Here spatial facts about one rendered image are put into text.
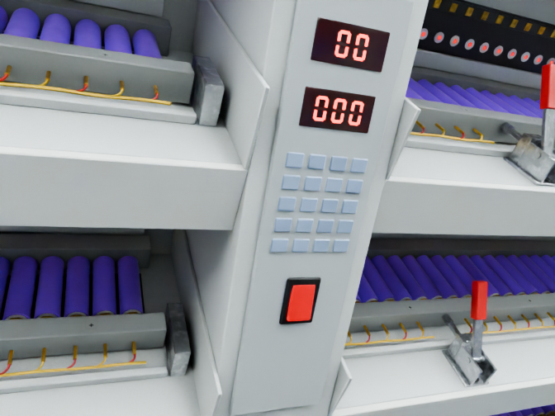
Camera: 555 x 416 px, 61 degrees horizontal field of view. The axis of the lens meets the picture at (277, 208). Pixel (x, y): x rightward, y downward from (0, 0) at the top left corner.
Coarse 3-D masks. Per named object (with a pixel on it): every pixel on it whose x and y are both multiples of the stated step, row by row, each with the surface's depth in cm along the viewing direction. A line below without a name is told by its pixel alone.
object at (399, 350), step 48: (384, 240) 54; (432, 240) 57; (480, 240) 60; (528, 240) 64; (384, 288) 48; (432, 288) 50; (480, 288) 43; (528, 288) 55; (384, 336) 45; (432, 336) 46; (480, 336) 43; (528, 336) 50; (336, 384) 35; (384, 384) 40; (432, 384) 42; (480, 384) 43; (528, 384) 45
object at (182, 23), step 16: (176, 0) 41; (192, 0) 41; (480, 0) 51; (496, 0) 52; (512, 0) 53; (528, 0) 54; (544, 0) 54; (176, 16) 41; (192, 16) 42; (528, 16) 54; (544, 16) 55; (176, 32) 42; (192, 32) 42; (176, 48) 42; (160, 240) 48
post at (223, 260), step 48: (240, 0) 30; (288, 0) 24; (192, 48) 42; (288, 48) 25; (384, 144) 30; (192, 240) 40; (240, 240) 28; (240, 288) 29; (240, 336) 31; (336, 336) 34
